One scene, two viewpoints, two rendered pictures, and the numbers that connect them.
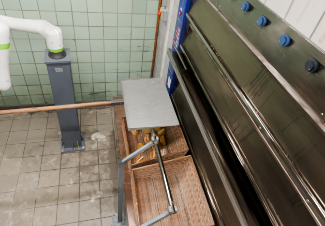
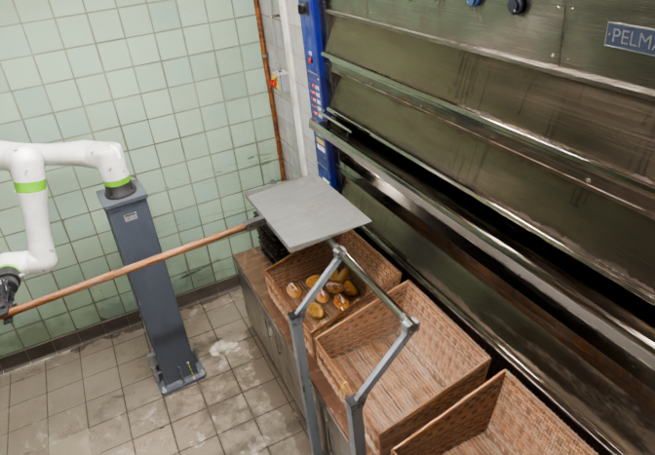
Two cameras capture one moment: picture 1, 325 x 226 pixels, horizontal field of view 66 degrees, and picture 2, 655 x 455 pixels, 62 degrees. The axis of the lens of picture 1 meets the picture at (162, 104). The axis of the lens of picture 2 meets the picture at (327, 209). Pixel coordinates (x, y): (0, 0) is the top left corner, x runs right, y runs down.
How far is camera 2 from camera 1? 0.67 m
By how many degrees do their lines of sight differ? 13
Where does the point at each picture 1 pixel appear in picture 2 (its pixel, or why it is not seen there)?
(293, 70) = (499, 27)
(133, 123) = (293, 241)
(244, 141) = (480, 174)
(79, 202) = not seen: outside the picture
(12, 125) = (48, 381)
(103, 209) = not seen: outside the picture
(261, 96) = (475, 90)
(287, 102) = (510, 75)
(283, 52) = (478, 15)
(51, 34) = (106, 154)
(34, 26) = (73, 152)
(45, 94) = (98, 301)
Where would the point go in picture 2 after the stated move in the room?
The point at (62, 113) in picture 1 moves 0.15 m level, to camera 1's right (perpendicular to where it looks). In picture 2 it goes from (149, 307) to (178, 302)
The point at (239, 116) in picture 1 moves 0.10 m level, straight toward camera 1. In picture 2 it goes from (459, 146) to (457, 159)
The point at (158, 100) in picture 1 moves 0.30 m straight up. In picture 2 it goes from (322, 202) to (314, 138)
